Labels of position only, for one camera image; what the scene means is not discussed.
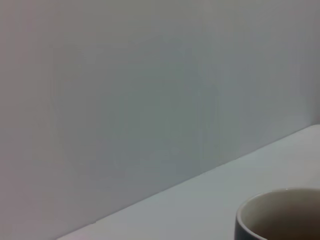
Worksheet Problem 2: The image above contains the dark grey ceramic cup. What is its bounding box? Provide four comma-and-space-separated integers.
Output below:
234, 187, 320, 240

